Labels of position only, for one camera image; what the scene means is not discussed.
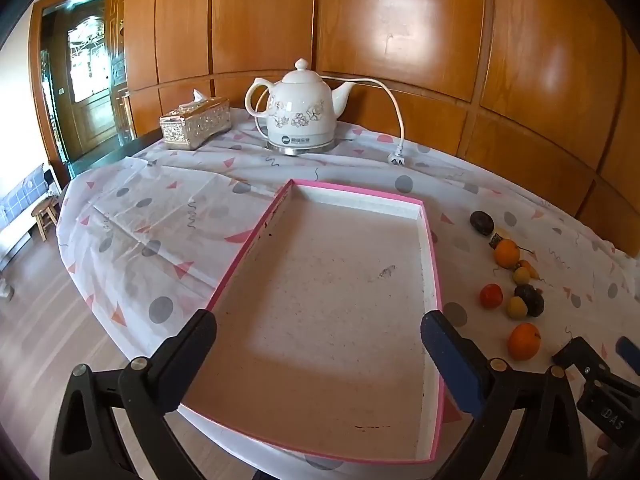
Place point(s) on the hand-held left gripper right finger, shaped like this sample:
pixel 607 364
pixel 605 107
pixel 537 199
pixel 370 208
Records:
pixel 450 355

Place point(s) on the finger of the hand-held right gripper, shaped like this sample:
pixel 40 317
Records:
pixel 629 348
pixel 582 357

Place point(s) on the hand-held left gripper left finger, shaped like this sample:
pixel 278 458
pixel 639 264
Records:
pixel 192 341

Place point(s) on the orange mandarin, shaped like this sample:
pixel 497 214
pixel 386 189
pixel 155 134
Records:
pixel 524 341
pixel 506 253

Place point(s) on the red tomato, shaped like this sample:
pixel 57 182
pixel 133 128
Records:
pixel 490 295

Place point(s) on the dark purple round fruit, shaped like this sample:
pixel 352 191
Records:
pixel 533 302
pixel 482 222

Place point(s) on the small yellow round fruit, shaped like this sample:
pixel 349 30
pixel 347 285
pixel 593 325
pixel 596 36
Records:
pixel 516 308
pixel 521 276

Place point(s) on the small orange carrot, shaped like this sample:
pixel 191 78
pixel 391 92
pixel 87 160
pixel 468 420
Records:
pixel 531 268

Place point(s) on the cut purple eggplant piece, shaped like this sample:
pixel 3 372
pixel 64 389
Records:
pixel 496 241

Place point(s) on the pink shallow cardboard tray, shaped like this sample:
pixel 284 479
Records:
pixel 325 310

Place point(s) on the white patterned plastic tablecloth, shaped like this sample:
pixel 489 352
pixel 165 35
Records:
pixel 175 220

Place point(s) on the small wooden stool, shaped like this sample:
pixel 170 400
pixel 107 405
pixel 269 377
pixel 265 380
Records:
pixel 45 212

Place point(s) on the dark oval table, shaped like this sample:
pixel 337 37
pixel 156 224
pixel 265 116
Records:
pixel 110 152

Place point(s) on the gold embossed tissue box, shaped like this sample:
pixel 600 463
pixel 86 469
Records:
pixel 195 125

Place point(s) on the silver kettle base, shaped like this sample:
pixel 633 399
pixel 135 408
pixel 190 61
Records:
pixel 300 148

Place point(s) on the blue checked sofa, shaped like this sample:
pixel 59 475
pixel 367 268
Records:
pixel 20 195

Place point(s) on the white tissue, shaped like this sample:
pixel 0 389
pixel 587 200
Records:
pixel 200 95

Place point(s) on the wooden glass door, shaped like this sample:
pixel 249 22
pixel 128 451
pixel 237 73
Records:
pixel 90 110

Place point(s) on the white floral ceramic kettle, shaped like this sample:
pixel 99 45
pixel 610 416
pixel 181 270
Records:
pixel 300 105

